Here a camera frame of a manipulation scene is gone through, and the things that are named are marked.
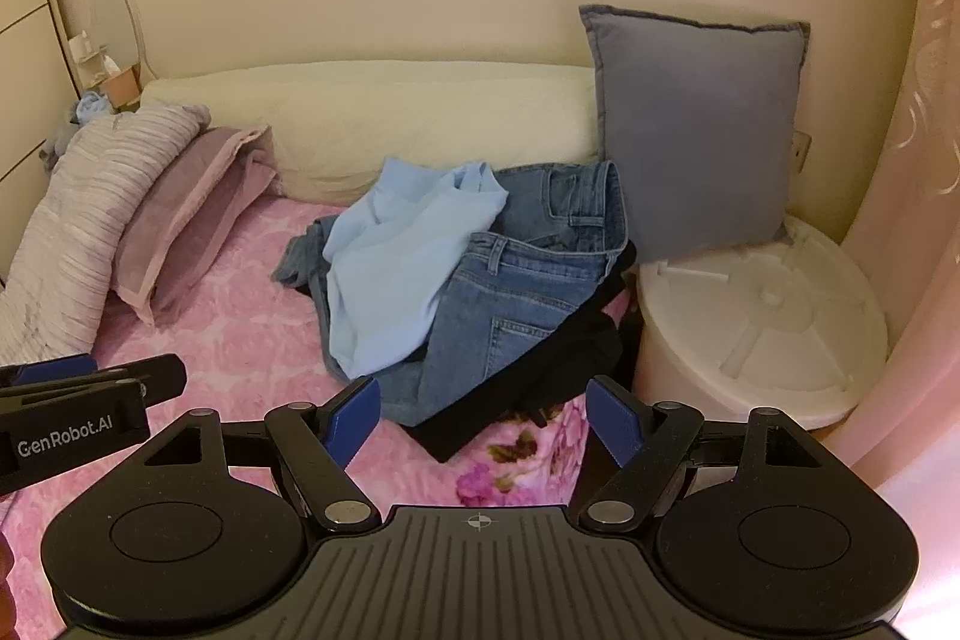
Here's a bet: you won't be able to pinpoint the pink curtain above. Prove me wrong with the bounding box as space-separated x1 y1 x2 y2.
825 0 960 536

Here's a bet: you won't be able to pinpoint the black garment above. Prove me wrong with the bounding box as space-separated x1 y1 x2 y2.
409 242 638 461

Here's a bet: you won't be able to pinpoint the cream wardrobe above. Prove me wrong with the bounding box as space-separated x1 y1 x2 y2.
0 0 80 277

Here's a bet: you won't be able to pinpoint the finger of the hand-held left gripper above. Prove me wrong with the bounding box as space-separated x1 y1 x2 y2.
0 355 98 389
94 355 187 405

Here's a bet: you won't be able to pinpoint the grey square pillow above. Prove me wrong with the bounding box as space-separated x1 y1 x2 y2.
579 5 811 264

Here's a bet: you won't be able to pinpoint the mauve pillow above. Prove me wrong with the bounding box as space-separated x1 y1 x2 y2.
112 126 282 326

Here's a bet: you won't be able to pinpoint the pink floral blanket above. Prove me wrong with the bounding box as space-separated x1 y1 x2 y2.
0 194 646 640

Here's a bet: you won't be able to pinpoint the small blue cloth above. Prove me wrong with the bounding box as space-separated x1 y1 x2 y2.
73 91 112 125

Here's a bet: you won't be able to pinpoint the long cream bolster pillow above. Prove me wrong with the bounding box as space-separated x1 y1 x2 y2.
141 61 605 206

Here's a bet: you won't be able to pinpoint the blue denim jeans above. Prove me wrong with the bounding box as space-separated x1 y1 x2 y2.
271 160 629 427

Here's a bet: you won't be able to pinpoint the lilac striped duvet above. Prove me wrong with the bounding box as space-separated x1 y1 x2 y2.
0 101 212 367

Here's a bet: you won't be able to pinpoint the grey plush toy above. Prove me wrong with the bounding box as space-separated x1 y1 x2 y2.
41 122 83 174

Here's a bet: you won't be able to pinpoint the light blue garment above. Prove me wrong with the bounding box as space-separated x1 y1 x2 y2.
321 156 509 380

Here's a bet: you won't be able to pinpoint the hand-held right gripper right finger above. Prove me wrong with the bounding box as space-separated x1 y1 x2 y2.
576 374 823 534

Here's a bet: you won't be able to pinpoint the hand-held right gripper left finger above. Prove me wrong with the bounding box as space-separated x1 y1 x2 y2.
142 376 382 534

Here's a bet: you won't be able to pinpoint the oval mirror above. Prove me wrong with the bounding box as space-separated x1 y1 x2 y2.
88 0 147 86

